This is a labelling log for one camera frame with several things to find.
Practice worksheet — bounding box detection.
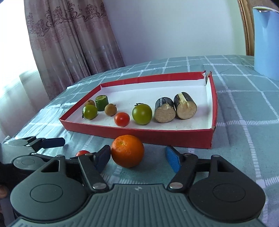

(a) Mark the red cherry tomato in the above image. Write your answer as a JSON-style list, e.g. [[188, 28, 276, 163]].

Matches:
[[114, 112, 130, 127], [75, 150, 90, 156]]

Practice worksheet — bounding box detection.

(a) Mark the small green tomato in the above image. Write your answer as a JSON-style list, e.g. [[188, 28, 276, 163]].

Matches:
[[82, 105, 98, 120]]

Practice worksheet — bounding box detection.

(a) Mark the orange mandarin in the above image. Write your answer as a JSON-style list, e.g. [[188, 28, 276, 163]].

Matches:
[[111, 135, 145, 168]]

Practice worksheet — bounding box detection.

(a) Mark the brown longan fruit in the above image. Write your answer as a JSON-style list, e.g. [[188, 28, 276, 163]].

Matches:
[[104, 104, 117, 116], [84, 99, 95, 106]]

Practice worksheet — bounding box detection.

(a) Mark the green cucumber piece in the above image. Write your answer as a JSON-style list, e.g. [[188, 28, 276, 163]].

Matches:
[[95, 95, 109, 112]]

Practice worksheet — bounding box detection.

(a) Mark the large green tomato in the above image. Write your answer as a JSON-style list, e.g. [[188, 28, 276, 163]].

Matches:
[[132, 103, 153, 125]]

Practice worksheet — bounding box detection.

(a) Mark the dark sugarcane piece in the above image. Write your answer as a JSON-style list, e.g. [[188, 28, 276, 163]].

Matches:
[[154, 97, 176, 123], [174, 92, 197, 120]]

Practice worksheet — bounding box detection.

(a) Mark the red shallow cardboard box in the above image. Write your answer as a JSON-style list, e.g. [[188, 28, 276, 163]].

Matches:
[[60, 72, 217, 149]]

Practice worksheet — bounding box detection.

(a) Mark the checked teal tablecloth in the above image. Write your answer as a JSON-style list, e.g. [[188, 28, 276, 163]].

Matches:
[[15, 55, 278, 226]]

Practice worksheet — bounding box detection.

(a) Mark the pink patterned curtain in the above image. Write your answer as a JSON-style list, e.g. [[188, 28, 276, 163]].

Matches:
[[24, 0, 124, 99]]

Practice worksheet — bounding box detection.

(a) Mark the light blue kettle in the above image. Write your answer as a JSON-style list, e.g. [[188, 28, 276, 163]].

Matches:
[[252, 6, 279, 80]]

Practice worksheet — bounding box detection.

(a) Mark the gold framed headboard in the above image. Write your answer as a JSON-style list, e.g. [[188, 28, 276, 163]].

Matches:
[[238, 0, 278, 56]]

